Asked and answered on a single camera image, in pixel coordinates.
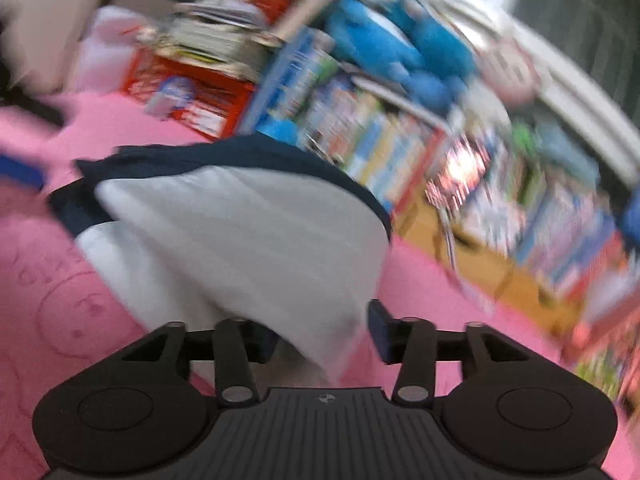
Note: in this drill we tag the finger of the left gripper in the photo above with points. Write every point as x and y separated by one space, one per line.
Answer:
22 172

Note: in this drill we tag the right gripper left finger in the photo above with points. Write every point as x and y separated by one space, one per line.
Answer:
236 344

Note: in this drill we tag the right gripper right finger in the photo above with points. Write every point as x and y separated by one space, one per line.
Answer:
411 343

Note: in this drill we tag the white and navy jacket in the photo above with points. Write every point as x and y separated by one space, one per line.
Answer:
248 227

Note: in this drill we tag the wooden drawer organizer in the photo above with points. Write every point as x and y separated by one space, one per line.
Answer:
498 277

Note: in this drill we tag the white paper bag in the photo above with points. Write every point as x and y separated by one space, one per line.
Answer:
106 51

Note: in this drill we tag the pink bunny pattern blanket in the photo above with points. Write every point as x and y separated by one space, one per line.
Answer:
57 317

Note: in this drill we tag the round blue tag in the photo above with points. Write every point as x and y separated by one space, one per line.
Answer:
174 93

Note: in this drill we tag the smartphone with lit screen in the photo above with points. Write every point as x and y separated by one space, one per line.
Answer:
457 174

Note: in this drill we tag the row of books right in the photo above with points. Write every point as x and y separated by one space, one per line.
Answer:
538 215

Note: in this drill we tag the row of books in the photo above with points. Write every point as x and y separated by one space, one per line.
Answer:
538 215
372 133

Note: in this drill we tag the pink triangular toy house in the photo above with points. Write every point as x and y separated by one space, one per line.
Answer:
605 352

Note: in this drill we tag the row of books left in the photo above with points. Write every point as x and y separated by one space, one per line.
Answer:
372 133

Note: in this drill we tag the red plastic crate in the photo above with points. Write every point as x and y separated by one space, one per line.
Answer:
205 101

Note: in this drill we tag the blue plush ball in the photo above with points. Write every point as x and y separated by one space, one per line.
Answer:
281 130

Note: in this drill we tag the folded teal towel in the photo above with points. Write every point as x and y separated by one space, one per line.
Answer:
554 146

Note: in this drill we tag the stack of papers and books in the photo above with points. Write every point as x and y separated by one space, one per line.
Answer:
234 37

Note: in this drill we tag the blue whale plush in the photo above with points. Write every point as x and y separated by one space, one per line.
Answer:
401 42

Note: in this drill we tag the pink white bunny plush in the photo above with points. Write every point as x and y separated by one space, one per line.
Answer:
505 79

